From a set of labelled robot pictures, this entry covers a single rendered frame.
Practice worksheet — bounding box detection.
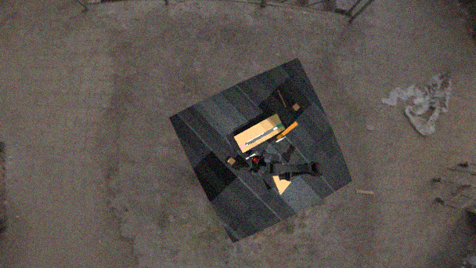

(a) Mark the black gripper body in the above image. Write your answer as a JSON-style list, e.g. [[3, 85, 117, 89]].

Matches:
[[249, 150, 270, 176]]

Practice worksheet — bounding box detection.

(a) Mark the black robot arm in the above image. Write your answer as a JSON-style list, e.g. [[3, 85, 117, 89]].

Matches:
[[253, 161, 323, 182]]

